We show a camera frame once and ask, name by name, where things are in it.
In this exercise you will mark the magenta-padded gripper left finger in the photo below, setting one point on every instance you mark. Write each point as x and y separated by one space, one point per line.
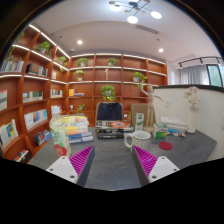
63 166

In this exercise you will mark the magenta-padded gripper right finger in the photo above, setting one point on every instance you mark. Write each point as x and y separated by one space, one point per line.
161 166

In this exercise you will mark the clear drink bottle white cap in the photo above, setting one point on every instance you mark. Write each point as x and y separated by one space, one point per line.
60 136

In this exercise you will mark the flat round red coaster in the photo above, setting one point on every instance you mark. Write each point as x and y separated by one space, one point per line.
165 145

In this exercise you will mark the white patterned mug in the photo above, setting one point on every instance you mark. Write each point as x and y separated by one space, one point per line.
141 138

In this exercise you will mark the stack of colourful books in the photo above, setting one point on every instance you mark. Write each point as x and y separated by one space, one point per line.
78 128

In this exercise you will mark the green and white carton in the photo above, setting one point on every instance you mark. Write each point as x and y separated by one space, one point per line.
139 121

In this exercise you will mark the white vase with flowers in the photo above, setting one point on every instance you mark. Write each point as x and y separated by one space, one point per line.
192 120

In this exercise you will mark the stack of dark books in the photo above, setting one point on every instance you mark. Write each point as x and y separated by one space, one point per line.
111 128

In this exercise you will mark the tan brown chair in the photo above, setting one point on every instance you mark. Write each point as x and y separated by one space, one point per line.
138 108

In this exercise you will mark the wooden artist mannequin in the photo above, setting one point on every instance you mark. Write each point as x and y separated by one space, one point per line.
150 100

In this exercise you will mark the wooden shelf unit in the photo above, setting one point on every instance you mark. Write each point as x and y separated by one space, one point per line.
40 100

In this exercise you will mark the dark blue chair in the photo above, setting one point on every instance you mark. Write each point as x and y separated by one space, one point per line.
109 111

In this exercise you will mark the grey curtain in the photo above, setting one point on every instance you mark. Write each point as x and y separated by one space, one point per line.
195 75

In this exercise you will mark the window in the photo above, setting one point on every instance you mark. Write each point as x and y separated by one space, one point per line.
215 76

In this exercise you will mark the recessed ceiling light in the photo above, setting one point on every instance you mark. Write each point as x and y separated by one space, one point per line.
79 42
161 50

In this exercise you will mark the ceiling air vent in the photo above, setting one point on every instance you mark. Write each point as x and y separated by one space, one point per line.
146 29

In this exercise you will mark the branched ceiling lamp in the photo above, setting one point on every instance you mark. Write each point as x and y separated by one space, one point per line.
132 19

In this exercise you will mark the white wall switch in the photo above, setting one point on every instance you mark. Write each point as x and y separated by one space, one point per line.
167 103

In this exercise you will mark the black track light rail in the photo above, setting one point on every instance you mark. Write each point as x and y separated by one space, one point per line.
200 58

